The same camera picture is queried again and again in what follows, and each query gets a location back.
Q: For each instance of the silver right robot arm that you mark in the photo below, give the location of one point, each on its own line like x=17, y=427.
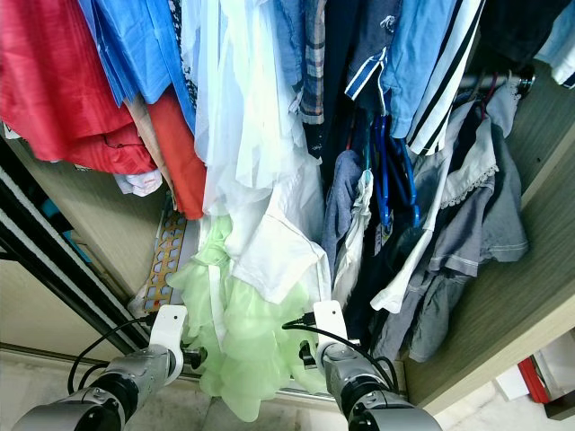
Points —
x=350, y=373

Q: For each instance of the light green tulle dress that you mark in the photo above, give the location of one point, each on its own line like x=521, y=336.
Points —
x=234, y=341

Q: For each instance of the colourful patterned board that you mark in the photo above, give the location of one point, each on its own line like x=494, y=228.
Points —
x=166, y=260

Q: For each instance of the grey blue garment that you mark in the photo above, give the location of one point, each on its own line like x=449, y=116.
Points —
x=340, y=193

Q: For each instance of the beige wooden wardrobe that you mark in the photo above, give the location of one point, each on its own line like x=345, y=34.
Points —
x=485, y=323

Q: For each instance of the white pink trim garment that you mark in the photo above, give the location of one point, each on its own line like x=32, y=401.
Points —
x=142, y=184

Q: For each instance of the black sliding door track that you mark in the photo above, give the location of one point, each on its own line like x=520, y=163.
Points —
x=54, y=238

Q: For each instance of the blue plastic clothes hanger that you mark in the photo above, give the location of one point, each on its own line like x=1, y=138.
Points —
x=384, y=180

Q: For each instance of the grey t-shirt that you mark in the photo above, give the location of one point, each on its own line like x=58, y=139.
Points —
x=467, y=242

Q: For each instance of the orange red garment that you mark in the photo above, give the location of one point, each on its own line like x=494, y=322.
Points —
x=180, y=162

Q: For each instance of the small white box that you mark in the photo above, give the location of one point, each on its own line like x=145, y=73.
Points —
x=510, y=383

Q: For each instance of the red box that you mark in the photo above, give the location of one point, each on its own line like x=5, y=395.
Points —
x=536, y=382

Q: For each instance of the white blouse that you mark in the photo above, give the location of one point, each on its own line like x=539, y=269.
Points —
x=252, y=135

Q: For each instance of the white lace trim garment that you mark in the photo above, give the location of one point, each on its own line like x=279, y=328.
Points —
x=472, y=180

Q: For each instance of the plaid shirt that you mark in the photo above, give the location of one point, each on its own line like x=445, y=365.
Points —
x=314, y=72

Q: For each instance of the black white striped shirt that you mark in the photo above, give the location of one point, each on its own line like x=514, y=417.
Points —
x=449, y=81

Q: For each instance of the red shirt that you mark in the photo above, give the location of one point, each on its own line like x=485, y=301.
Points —
x=72, y=72

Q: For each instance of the light blue polo shirt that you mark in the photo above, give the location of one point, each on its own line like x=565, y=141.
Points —
x=418, y=54

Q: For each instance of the bright blue shirt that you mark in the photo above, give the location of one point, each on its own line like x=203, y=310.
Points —
x=135, y=45

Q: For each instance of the dark navy garment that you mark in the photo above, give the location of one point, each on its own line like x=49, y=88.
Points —
x=350, y=36

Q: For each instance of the black garment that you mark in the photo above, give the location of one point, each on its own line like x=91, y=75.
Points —
x=517, y=31

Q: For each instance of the pale blue garment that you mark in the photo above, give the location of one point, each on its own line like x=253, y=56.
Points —
x=559, y=45

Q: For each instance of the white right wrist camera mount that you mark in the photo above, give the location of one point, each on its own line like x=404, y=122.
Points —
x=330, y=321

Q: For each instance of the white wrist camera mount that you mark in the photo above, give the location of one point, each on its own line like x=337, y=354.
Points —
x=169, y=328
x=330, y=321

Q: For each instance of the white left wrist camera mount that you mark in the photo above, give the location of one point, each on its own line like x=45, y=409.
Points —
x=169, y=328

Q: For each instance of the metal clothes rail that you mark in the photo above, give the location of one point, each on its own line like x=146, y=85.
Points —
x=503, y=83

